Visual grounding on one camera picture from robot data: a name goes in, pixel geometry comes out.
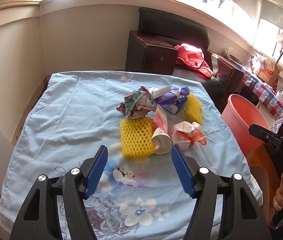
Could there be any yellow foam fruit net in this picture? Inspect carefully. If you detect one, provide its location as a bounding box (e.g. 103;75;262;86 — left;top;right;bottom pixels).
120;117;154;158

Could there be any crumpled colourful paper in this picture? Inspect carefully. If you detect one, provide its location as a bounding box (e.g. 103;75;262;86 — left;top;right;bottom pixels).
117;86;157;120

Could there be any purple tissue pack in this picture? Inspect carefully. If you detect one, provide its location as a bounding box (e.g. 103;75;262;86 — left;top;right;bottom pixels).
154;86;190;106

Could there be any plaid tablecloth side table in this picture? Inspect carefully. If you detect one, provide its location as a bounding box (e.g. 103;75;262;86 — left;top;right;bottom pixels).
225;56;283;120

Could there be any crumpled orange white wrapper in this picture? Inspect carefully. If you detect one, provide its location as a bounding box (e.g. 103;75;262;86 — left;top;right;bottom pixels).
171;121;206;151

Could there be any brown paper shopping bag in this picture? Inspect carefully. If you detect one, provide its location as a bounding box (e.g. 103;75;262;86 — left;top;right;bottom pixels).
257;59;281;85

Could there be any red polka dot cloth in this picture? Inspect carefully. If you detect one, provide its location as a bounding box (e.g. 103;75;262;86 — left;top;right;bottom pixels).
174;43;213;79

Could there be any red white paper cup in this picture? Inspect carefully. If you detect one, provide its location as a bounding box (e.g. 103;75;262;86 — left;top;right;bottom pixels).
151;105;172;155

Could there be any pink plastic trash bucket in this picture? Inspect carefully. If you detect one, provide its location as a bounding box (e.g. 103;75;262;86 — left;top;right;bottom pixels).
222;94;269;156

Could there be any blue Tempo tissue pack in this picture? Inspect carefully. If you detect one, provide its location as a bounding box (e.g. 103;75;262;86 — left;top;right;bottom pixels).
163;95;187;115

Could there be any black leather armchair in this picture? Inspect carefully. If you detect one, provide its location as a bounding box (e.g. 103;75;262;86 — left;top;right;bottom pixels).
125;8;243;111

